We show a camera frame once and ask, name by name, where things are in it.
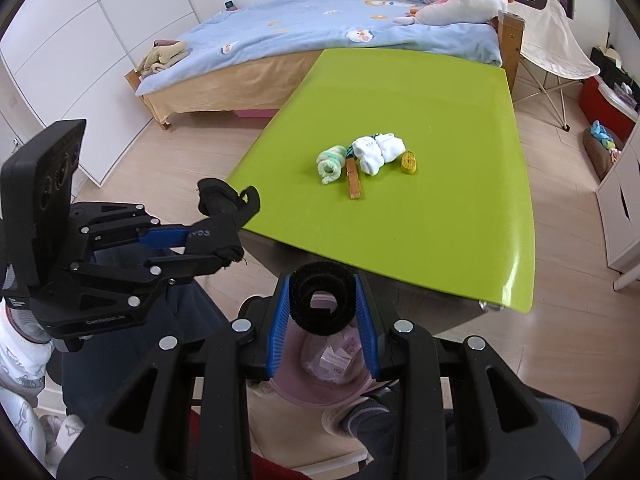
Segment black velcro strap roll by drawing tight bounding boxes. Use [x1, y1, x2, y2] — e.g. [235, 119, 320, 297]
[288, 260, 360, 337]

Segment green white sock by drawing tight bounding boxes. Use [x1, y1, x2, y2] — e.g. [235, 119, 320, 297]
[316, 145, 347, 185]

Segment wooden clothespin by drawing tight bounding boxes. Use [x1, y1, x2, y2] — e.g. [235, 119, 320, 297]
[345, 157, 361, 200]

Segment white socks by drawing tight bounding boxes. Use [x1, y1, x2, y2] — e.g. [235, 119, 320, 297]
[352, 132, 407, 177]

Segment yellow tape measure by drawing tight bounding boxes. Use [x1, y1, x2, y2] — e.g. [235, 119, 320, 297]
[400, 151, 418, 174]

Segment black sock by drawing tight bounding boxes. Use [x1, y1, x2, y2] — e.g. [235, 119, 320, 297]
[184, 178, 260, 268]

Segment pink trash bin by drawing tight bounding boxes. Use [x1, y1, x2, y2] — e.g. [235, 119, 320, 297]
[266, 297, 378, 408]

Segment grey gloved left hand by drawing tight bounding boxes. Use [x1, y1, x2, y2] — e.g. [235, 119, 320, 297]
[1, 304, 53, 366]

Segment right black shoe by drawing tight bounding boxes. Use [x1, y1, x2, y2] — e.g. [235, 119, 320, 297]
[321, 382, 398, 460]

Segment crumpled paper in bin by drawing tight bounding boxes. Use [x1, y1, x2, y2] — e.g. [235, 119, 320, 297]
[300, 330, 367, 386]

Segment beige folded towel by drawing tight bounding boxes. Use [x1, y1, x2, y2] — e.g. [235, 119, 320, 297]
[137, 40, 189, 78]

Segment white wardrobe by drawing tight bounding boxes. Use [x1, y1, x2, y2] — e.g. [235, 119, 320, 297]
[1, 0, 198, 184]

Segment blue quilt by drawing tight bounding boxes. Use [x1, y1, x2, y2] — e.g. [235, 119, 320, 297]
[137, 0, 502, 96]

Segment green table mat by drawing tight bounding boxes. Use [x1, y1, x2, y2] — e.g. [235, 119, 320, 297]
[229, 48, 536, 312]

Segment brown basket with toys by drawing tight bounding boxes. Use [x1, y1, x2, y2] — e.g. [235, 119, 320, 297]
[582, 120, 624, 180]

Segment red storage box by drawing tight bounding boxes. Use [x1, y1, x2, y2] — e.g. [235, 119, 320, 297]
[578, 76, 638, 143]

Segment white folding chair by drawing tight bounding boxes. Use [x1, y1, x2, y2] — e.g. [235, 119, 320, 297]
[509, 0, 600, 131]

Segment white plush toy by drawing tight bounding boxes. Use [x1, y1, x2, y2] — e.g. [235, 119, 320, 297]
[394, 0, 514, 26]

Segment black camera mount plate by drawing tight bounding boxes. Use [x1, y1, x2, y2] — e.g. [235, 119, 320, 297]
[1, 119, 87, 289]

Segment wooden bed frame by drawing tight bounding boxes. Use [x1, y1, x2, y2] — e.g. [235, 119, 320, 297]
[126, 18, 508, 127]

